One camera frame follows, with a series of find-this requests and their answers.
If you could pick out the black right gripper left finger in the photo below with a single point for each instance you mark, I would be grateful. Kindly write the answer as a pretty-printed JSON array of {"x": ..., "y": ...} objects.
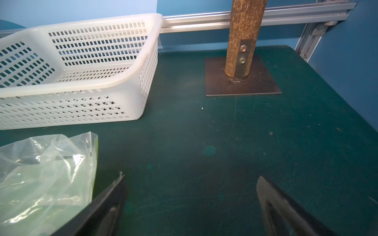
[{"x": 102, "y": 216}]

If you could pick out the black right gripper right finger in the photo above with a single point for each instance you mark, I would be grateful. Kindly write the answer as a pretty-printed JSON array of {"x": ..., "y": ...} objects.
[{"x": 279, "y": 210}]

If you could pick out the clear zip-top bag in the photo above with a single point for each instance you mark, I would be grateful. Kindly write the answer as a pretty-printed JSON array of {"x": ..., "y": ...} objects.
[{"x": 45, "y": 182}]

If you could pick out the white perforated plastic basket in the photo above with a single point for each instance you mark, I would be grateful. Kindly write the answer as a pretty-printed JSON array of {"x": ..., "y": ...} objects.
[{"x": 85, "y": 72}]

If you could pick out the artificial pink blossom tree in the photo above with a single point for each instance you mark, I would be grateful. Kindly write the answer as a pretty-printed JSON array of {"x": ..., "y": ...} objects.
[{"x": 245, "y": 22}]

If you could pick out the dark square tree base plate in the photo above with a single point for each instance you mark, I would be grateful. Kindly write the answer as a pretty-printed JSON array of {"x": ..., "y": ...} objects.
[{"x": 258, "y": 82}]

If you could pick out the aluminium right frame rail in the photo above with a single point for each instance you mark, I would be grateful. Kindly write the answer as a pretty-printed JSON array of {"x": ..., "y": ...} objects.
[{"x": 310, "y": 38}]

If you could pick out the aluminium frame rail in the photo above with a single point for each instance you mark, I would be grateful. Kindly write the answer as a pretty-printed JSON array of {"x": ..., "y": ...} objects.
[
  {"x": 320, "y": 12},
  {"x": 310, "y": 38}
]

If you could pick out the aluminium back frame rail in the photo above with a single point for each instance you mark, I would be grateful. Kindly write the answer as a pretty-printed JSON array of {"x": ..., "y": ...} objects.
[{"x": 320, "y": 12}]

